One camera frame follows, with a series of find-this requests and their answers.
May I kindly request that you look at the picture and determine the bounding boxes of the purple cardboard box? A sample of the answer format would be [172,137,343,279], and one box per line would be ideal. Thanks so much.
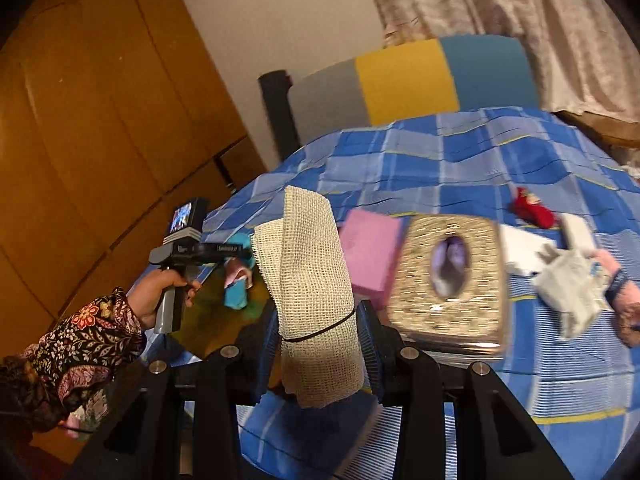
[344,209,403,307]

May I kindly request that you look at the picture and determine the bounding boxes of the beige mesh cloth roll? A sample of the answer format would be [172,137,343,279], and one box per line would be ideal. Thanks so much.
[250,185,367,409]

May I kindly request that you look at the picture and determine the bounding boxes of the beige floral curtain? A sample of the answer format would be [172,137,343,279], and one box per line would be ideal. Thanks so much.
[356,0,640,122]

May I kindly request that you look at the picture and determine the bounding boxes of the red plush toy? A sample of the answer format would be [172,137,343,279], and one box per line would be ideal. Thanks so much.
[509,186,556,229]

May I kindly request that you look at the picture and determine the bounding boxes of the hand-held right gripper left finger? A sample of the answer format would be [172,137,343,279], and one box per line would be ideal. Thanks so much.
[65,307,285,480]

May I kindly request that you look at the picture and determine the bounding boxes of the wooden wardrobe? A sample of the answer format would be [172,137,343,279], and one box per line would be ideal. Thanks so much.
[0,0,272,461]

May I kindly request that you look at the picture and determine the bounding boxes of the white plastic packet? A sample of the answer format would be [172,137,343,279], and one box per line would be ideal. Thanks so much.
[500,223,557,278]

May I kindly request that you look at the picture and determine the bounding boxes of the grey yellow blue chair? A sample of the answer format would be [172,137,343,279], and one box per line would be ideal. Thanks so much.
[289,35,542,147]

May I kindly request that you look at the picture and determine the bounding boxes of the wooden side desk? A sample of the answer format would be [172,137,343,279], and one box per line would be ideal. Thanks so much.
[559,109,640,162]

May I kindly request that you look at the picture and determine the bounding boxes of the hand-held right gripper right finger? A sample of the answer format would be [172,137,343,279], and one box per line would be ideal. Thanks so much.
[356,300,572,480]

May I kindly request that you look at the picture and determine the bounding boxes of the dark wristband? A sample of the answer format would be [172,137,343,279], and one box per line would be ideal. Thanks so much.
[606,269,630,307]

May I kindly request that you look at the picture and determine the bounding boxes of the gold metal tray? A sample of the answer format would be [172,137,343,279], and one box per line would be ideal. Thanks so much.
[170,260,283,392]

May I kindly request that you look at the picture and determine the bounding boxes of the blue checkered tablecloth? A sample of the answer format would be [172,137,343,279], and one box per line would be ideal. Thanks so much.
[140,106,640,480]

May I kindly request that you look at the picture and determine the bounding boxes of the person's left hand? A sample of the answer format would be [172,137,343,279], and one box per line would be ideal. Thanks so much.
[125,269,202,332]

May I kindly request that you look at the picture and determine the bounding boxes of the person's left forearm floral sleeve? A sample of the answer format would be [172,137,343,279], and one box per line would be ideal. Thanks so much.
[0,287,147,436]

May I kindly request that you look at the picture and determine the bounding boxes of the blue plush toy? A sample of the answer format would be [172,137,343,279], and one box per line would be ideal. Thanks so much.
[222,232,257,312]

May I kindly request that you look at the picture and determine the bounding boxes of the white foam block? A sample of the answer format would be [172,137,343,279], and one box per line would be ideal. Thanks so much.
[558,212,594,252]

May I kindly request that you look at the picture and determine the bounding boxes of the ornate gold tissue box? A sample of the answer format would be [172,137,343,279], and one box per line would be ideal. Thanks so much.
[386,214,507,362]

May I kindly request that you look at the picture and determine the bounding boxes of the white socks with blue band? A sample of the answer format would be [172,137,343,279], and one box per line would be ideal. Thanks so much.
[531,247,612,342]

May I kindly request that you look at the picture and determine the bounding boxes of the black cylindrical post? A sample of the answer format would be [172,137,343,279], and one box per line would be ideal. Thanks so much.
[258,70,302,159]

